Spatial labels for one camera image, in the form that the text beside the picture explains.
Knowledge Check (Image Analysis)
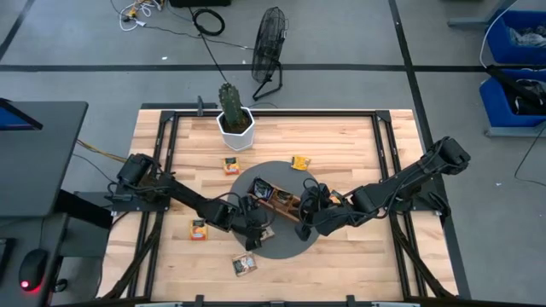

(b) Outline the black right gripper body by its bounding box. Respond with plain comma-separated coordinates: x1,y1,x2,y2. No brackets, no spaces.
299,183,334,228

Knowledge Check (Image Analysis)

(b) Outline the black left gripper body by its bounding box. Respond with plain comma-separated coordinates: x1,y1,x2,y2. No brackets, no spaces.
237,194,275,240

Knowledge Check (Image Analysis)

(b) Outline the dark blue tea packet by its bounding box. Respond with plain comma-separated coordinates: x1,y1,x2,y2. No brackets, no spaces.
253,178,269,201

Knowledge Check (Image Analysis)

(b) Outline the wooden tea organizer box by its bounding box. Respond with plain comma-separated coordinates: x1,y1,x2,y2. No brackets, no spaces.
246,175,311,230

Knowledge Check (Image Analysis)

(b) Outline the yellow tea packet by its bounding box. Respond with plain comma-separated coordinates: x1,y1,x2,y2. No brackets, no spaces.
291,155,312,172

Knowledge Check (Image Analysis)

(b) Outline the round grey woven placemat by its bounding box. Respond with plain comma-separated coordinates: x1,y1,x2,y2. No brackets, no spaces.
224,160,328,260

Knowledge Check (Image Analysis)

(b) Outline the white hexagonal planter pot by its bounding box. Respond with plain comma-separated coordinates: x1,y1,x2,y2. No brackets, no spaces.
216,106,256,153

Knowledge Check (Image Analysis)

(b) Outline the black floor fan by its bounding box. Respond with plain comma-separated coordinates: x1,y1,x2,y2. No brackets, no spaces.
250,5,289,102

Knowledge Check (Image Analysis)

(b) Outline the black angled box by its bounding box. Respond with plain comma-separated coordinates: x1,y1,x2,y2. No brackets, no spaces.
54,188,114,230

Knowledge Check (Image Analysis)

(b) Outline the blue storage bin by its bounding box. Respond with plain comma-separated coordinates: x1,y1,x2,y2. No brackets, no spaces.
485,9,546,66
479,67,546,129

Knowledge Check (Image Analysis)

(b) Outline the black desk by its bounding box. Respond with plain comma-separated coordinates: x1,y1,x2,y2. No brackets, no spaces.
0,100,90,218

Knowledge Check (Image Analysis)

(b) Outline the black computer mouse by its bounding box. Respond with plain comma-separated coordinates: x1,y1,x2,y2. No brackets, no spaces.
18,248,49,294

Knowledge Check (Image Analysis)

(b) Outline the long black bar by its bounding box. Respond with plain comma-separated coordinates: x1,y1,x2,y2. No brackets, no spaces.
485,63,546,113

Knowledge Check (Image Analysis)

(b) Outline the dark grey side desk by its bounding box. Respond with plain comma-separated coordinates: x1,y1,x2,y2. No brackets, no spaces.
0,212,72,307

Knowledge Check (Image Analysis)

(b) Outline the grey metal furniture foot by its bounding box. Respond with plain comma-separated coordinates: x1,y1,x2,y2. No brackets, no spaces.
447,0,520,29

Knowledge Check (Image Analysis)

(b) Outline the thin black desk monitor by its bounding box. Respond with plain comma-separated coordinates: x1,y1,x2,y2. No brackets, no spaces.
0,96,44,131

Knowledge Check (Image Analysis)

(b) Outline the black metal table frame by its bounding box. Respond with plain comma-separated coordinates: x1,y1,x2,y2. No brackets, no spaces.
96,101,473,307

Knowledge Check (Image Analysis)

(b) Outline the black floor cable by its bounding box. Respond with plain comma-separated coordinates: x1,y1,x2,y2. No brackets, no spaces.
514,123,546,188

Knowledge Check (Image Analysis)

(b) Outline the coiled black cable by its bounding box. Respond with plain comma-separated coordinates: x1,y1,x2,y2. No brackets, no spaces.
187,6,231,84

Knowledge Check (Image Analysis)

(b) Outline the white and yellow cable bundle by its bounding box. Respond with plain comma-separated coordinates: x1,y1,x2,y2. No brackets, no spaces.
111,0,166,33

